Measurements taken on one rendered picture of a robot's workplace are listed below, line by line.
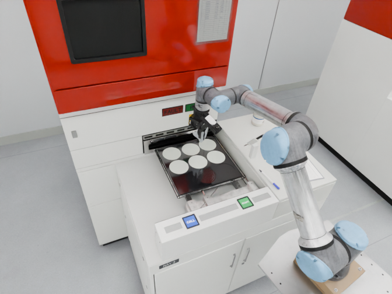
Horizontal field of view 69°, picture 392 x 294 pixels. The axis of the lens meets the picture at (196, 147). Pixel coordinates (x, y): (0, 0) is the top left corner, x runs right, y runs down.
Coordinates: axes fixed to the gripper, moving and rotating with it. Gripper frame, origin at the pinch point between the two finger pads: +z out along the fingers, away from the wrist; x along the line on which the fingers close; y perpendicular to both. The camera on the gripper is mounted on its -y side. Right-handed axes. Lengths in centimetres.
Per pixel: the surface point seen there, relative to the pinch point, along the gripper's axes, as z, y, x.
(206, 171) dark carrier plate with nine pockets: 9.4, -9.8, 9.0
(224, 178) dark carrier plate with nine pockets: 9.3, -19.3, 7.2
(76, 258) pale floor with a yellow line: 100, 56, 61
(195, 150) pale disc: 9.3, 4.1, 0.2
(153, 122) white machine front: -5.6, 25.3, 10.3
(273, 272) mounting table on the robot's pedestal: 17, -60, 32
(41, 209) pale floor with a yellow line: 100, 111, 53
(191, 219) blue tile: 2.9, -23.1, 40.5
